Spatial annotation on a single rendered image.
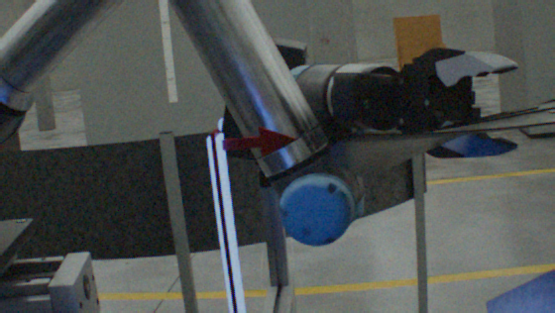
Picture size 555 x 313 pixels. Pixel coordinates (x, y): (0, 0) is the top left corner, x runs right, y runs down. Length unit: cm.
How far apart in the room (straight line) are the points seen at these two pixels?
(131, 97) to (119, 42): 55
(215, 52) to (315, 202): 18
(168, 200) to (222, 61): 162
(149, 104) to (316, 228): 621
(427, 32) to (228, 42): 797
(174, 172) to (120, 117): 472
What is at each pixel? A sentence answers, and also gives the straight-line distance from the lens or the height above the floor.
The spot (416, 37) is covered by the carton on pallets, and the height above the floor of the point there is 97.
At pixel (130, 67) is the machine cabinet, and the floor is 102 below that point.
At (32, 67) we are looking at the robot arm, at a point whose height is 125.
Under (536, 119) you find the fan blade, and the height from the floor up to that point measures 119.
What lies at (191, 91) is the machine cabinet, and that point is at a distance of 677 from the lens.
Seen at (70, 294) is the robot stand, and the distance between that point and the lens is 87.
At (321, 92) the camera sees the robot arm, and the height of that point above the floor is 119.
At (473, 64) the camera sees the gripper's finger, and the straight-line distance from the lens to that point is 66.
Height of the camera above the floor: 127
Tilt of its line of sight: 7 degrees down
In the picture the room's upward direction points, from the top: 6 degrees counter-clockwise
